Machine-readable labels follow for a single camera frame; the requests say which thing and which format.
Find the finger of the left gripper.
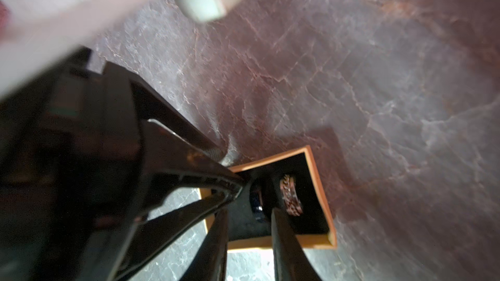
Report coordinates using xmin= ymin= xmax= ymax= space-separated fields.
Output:
xmin=113 ymin=120 xmax=245 ymax=280
xmin=103 ymin=62 xmax=225 ymax=162

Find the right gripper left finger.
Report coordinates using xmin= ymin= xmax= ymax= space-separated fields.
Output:
xmin=180 ymin=208 xmax=229 ymax=280

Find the silver patterned ring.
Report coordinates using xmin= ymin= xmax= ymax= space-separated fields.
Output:
xmin=279 ymin=174 xmax=305 ymax=217

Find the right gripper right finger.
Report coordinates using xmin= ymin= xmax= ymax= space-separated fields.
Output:
xmin=271 ymin=208 xmax=321 ymax=281

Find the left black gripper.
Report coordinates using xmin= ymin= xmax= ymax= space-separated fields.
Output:
xmin=1 ymin=48 xmax=141 ymax=280

